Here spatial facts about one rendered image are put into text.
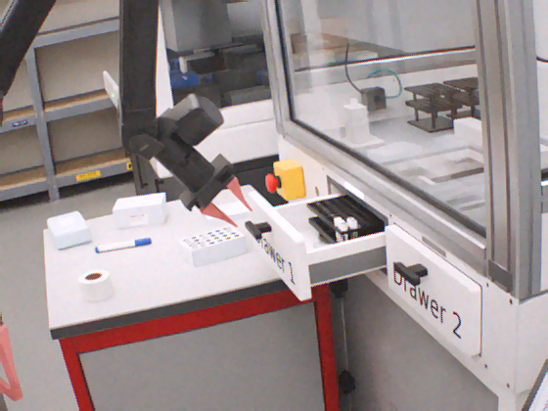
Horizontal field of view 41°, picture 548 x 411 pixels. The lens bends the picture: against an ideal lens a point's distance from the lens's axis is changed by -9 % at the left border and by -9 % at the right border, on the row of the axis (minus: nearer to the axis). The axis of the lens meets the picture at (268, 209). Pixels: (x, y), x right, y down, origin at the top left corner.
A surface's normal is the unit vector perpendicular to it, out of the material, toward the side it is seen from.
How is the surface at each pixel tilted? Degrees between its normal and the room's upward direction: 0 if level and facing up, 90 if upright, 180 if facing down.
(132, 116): 119
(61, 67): 90
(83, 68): 90
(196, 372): 90
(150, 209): 90
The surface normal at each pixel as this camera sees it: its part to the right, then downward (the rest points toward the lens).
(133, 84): 0.20, 0.69
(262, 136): 0.29, 0.28
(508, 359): -0.95, 0.21
